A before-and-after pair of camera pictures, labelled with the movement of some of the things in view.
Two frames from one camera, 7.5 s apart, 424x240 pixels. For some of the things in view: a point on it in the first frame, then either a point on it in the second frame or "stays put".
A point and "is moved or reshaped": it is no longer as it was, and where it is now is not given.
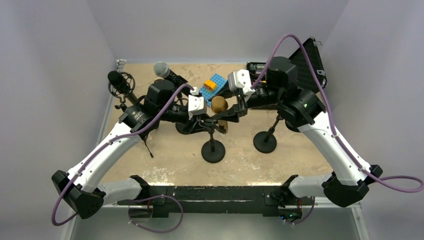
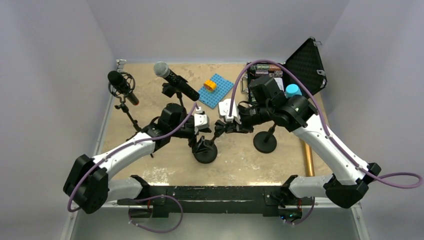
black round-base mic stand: (212, 151) is moved or reshaped
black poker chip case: (306, 77) stays put
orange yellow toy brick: (210, 85) stays put
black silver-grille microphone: (162, 70) stays put
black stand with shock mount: (265, 142) stays put
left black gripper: (201, 118) to (192, 142)
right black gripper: (240, 109) to (242, 127)
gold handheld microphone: (219, 104) to (309, 160)
